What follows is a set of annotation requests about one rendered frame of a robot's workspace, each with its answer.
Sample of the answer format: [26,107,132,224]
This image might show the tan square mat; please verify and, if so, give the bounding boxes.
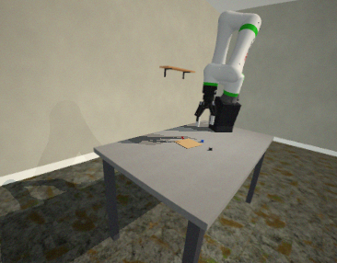
[175,139,201,149]

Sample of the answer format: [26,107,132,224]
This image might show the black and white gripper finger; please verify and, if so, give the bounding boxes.
[194,101,209,127]
[209,102,216,125]

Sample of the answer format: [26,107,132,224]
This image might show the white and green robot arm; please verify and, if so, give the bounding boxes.
[203,10,261,104]

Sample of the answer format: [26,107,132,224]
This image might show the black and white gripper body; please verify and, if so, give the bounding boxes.
[203,95,215,109]

